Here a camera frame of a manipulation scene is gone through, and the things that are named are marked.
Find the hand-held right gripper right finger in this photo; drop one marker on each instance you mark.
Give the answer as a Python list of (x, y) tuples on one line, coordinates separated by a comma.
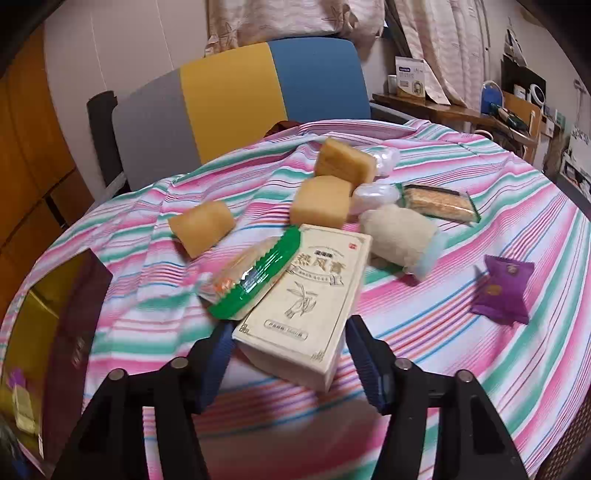
[(369, 369)]

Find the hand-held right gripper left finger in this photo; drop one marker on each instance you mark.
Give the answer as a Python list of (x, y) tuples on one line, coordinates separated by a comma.
[(217, 364)]

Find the beige cardboard box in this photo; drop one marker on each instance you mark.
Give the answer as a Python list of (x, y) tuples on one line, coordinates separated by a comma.
[(309, 304)]

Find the green-edged cracker packet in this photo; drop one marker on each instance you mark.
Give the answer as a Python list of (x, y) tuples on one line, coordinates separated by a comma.
[(249, 277)]

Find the yellow cake packet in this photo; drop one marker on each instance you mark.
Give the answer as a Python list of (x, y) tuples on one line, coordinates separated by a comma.
[(321, 201), (201, 228), (344, 161)]

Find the white rice roll packet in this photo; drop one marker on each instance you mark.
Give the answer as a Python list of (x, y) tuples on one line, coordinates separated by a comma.
[(401, 235)]

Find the purple snack packet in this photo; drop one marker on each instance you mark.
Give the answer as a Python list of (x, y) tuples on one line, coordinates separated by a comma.
[(17, 376), (503, 290)]

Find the gold tin box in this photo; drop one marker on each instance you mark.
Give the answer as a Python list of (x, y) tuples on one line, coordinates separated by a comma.
[(41, 314)]

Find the green white snack packet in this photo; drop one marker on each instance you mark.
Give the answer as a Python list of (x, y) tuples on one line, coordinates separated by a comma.
[(23, 408)]

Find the pink green striped tablecloth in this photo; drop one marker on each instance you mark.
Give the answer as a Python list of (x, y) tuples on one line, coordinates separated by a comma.
[(461, 350)]

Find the pearly white snack packet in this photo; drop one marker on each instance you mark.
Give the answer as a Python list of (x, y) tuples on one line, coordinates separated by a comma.
[(374, 196)]

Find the green wrapped cracker bar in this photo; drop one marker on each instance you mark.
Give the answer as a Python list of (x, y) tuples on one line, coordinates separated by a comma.
[(438, 203)]

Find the clear wrapped candy rear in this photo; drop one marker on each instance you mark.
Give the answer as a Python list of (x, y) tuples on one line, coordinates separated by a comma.
[(385, 159)]

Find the dark red cloth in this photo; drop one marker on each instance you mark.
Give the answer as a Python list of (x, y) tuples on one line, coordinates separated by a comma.
[(281, 125)]

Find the grey yellow blue chair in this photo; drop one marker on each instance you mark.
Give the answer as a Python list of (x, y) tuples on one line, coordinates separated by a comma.
[(226, 106)]

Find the wooden side table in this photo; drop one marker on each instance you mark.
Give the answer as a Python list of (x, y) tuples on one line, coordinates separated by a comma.
[(429, 108)]

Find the wooden wardrobe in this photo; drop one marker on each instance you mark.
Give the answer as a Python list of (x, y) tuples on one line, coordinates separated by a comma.
[(27, 138)]

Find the blue round object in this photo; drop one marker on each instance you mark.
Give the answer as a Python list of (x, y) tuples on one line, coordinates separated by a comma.
[(490, 99)]

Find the white blue carton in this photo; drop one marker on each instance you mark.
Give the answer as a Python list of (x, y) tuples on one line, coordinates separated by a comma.
[(411, 76)]

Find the wooden crate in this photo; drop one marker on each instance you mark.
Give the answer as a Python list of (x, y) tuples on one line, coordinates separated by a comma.
[(524, 115)]

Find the black box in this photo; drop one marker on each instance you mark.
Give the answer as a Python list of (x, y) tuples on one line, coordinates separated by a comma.
[(521, 76)]

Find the striped white curtain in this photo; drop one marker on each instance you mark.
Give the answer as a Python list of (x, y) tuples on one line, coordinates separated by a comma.
[(443, 41)]

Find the floral beige curtain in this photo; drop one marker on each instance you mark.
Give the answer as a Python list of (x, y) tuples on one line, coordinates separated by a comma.
[(295, 18)]

